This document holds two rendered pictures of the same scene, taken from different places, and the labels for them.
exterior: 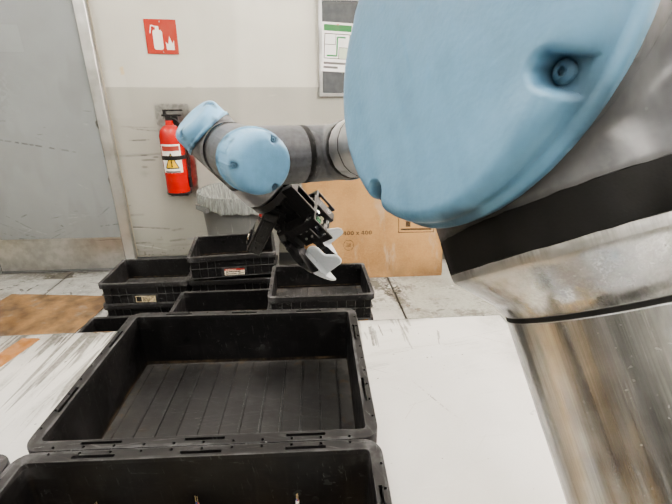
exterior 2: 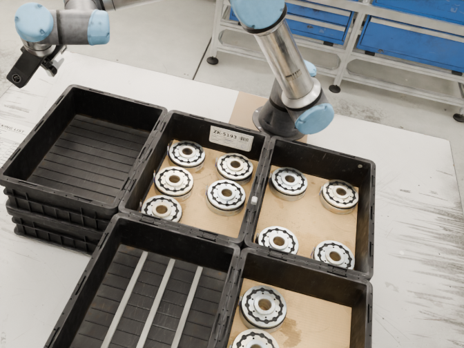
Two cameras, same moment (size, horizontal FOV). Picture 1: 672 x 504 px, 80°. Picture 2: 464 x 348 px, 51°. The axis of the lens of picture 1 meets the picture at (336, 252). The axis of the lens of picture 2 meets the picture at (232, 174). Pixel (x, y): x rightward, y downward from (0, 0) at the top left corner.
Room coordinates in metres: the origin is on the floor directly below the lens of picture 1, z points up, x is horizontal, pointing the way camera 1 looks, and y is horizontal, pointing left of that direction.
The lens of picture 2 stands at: (-0.01, 0.99, 1.82)
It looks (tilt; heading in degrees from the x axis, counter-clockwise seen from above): 45 degrees down; 278
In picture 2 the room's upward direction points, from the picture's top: 11 degrees clockwise
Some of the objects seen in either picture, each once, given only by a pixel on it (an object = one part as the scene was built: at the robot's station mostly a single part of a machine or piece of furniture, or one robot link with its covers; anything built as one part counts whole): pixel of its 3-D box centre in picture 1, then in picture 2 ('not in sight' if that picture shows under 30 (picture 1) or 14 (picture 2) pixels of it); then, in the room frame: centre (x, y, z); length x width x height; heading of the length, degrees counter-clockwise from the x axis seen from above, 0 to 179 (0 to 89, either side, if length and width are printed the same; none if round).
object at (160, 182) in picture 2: not in sight; (174, 180); (0.26, 0.15, 0.86); 0.10 x 0.10 x 0.01
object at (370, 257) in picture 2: not in sight; (315, 201); (-0.11, 0.13, 0.92); 0.40 x 0.30 x 0.02; 93
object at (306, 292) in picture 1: (320, 326); not in sight; (1.47, 0.06, 0.37); 0.40 x 0.30 x 0.45; 95
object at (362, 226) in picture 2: not in sight; (310, 214); (-0.11, 0.13, 0.87); 0.40 x 0.30 x 0.11; 93
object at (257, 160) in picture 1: (258, 156); (83, 23); (0.51, 0.10, 1.22); 0.11 x 0.11 x 0.08; 31
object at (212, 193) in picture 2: not in sight; (226, 194); (0.11, 0.14, 0.86); 0.10 x 0.10 x 0.01
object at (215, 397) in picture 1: (232, 395); (92, 156); (0.49, 0.16, 0.87); 0.40 x 0.30 x 0.11; 93
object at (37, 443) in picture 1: (229, 368); (90, 142); (0.49, 0.16, 0.92); 0.40 x 0.30 x 0.02; 93
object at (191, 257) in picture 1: (237, 286); not in sight; (1.84, 0.50, 0.37); 0.42 x 0.34 x 0.46; 95
